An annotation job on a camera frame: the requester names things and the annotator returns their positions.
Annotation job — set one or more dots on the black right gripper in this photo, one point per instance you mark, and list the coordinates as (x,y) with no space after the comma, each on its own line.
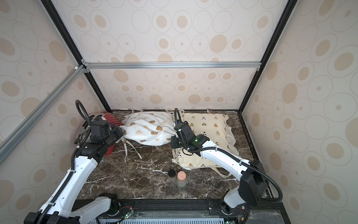
(176,141)

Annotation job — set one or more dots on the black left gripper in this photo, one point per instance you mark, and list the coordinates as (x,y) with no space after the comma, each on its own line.
(118,129)

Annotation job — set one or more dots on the white bear print pillow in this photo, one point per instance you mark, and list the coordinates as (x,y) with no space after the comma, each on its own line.
(149,128)

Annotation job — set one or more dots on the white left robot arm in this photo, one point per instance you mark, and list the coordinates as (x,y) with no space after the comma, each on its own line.
(58,208)

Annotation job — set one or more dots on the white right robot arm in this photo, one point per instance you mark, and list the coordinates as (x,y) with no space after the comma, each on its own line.
(254,184)

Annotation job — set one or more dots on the red polka dot toaster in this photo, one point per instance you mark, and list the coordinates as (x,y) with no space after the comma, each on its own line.
(83,135)

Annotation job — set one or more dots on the pink cap shaker bottle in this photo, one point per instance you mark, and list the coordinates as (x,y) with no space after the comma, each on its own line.
(181,180)

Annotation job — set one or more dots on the black cap shaker bottle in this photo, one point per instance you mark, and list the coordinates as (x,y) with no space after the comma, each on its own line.
(172,176)

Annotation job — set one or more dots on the silver aluminium back bar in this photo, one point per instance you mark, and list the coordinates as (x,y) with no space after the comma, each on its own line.
(173,65)

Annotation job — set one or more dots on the silver aluminium bar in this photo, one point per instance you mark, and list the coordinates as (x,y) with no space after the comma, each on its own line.
(173,65)
(15,138)

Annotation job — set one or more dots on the silver aluminium left bar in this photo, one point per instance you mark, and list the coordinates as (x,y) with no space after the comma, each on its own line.
(15,138)

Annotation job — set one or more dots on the black frame post left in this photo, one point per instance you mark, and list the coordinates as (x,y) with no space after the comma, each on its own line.
(59,24)

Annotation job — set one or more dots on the black frame post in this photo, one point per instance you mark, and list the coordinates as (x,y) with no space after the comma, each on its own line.
(282,22)
(59,24)

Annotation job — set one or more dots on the black frame post right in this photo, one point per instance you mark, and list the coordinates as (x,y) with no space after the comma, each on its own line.
(282,22)

